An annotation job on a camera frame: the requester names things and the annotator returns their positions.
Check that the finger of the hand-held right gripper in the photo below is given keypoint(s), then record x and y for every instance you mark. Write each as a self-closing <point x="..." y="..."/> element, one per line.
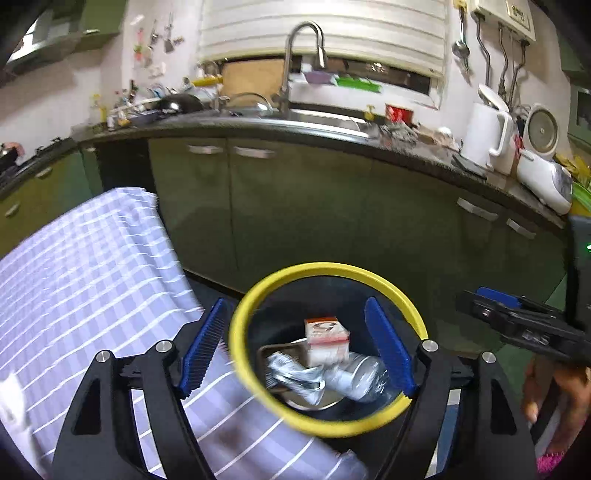
<point x="496" y="293"/>
<point x="517" y="323"/>

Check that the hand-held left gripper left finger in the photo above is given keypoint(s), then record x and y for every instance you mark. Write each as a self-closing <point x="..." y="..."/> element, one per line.
<point x="203" y="350"/>

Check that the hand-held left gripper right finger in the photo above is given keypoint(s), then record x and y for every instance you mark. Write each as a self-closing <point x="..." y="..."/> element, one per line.
<point x="390" y="350"/>

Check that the crushed clear plastic bottle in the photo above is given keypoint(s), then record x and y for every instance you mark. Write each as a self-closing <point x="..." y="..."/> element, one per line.
<point x="355" y="378"/>

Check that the white carton with red print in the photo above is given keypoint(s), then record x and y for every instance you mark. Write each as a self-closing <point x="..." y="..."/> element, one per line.
<point x="325" y="341"/>

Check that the metal tin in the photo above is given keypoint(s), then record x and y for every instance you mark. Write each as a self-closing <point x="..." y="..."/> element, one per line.
<point x="277" y="350"/>

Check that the yellow rimmed black trash bin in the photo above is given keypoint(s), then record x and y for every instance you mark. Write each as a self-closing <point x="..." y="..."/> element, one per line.
<point x="272" y="323"/>

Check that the silver foil wrapper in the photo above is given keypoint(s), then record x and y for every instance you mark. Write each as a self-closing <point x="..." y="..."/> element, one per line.
<point x="295" y="374"/>

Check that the person's right hand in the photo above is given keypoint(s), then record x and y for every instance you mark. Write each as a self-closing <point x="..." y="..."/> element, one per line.
<point x="570" y="397"/>

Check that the white rice cooker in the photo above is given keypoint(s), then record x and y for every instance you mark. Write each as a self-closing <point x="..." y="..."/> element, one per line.
<point x="545" y="177"/>

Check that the green lower cabinets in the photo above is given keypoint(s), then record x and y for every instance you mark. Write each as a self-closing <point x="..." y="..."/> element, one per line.
<point x="323" y="207"/>

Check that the green cabinets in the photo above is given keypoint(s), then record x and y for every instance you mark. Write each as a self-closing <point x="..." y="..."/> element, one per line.
<point x="99" y="16"/>
<point x="323" y="207"/>

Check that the white electric kettle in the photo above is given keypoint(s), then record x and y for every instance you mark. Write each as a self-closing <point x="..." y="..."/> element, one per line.
<point x="489" y="134"/>

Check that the grey rag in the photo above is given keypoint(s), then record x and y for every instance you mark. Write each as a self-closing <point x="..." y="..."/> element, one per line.
<point x="399" y="131"/>

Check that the yellow plastic clip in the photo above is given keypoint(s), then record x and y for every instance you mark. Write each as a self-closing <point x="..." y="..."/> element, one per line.
<point x="369" y="113"/>

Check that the steel sink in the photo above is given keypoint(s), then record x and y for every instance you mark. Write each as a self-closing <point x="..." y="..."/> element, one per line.
<point x="314" y="120"/>

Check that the green plastic basket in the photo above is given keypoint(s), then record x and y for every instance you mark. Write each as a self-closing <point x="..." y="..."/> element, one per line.
<point x="358" y="83"/>

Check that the hanging steel ladle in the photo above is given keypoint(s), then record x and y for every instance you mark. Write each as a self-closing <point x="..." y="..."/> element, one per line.
<point x="461" y="44"/>

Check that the glass pot lid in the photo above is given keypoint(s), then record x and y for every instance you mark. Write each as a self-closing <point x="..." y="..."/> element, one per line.
<point x="249" y="101"/>

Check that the white dish rack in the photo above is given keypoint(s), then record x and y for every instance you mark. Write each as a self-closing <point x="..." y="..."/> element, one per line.
<point x="138" y="104"/>

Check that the white water heater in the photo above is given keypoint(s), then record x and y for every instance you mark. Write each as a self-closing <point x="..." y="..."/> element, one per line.
<point x="505" y="16"/>

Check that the yellow oil bottle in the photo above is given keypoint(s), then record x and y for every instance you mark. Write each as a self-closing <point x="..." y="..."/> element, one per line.
<point x="95" y="108"/>

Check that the yellow dish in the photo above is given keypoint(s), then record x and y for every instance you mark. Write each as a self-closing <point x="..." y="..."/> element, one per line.
<point x="207" y="81"/>

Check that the wooden cutting board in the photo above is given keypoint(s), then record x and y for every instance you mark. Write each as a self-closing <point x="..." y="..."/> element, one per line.
<point x="249" y="76"/>

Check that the purple plastic basket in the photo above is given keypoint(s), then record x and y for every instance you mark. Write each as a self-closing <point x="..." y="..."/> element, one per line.
<point x="318" y="76"/>

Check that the small chrome faucet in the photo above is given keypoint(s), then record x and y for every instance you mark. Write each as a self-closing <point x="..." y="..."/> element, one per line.
<point x="211" y="68"/>

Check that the tall steel faucet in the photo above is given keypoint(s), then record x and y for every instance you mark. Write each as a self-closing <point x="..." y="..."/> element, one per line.
<point x="295" y="64"/>

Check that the white window blind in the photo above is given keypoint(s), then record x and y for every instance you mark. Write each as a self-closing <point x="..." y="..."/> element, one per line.
<point x="323" y="32"/>

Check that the hanging black spatula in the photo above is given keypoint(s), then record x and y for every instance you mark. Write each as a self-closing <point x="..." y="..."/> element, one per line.
<point x="168" y="39"/>

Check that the hanging kitchen utensil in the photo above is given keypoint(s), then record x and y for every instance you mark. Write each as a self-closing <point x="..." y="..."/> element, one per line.
<point x="153" y="34"/>

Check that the steel range hood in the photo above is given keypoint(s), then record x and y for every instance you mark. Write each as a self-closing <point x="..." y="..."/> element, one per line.
<point x="41" y="44"/>

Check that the green upper cabinets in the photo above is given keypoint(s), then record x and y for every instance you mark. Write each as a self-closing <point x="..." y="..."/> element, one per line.
<point x="99" y="16"/>

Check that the pink wall decoration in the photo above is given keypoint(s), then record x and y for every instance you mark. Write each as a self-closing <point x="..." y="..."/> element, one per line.
<point x="138" y="48"/>

